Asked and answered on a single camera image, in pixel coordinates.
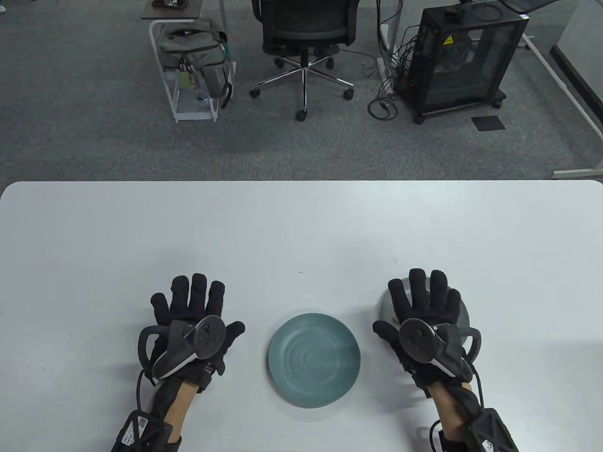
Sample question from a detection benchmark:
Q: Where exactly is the person's left hand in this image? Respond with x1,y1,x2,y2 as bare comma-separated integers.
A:
151,274,246,392

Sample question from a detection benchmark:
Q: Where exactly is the person's right hand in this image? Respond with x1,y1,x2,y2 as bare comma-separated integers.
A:
373,268,474,401

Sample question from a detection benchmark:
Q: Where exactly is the grey plate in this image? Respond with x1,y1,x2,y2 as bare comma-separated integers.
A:
382,277,472,330

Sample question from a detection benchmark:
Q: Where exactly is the teal plate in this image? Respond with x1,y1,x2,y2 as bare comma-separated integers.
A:
269,313,361,408

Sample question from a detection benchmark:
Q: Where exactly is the black left forearm tracker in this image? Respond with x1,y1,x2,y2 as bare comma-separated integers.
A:
113,410,174,452

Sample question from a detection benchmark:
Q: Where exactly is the person's right forearm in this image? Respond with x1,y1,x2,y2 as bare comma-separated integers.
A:
426,382,481,443

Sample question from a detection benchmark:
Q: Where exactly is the black right forearm tracker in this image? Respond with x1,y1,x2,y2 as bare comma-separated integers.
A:
466,408,519,452

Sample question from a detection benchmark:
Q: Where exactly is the white left hand controller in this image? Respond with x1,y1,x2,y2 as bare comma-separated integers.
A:
138,316,227,380

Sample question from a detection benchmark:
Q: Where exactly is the black wheeled cabinet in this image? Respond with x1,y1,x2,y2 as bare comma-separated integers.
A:
399,2,529,125

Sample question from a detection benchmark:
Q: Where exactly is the grey backpack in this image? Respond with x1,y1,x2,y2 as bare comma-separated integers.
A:
157,18,237,110

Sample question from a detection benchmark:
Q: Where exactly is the grey desk leg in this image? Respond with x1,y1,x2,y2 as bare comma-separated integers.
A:
383,0,405,52

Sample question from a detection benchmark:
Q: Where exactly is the black office chair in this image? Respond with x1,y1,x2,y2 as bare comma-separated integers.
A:
250,0,361,122

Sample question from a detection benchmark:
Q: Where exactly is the white partition panel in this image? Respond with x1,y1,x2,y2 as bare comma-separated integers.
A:
550,0,603,137

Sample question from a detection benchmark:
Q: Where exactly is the white desk frame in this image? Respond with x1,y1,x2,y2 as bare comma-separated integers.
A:
518,33,603,180

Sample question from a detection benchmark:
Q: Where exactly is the tangle of black cables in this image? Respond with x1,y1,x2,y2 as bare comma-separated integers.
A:
362,19,421,121

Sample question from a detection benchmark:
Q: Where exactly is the white frame side table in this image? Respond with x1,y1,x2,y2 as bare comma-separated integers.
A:
140,0,228,124

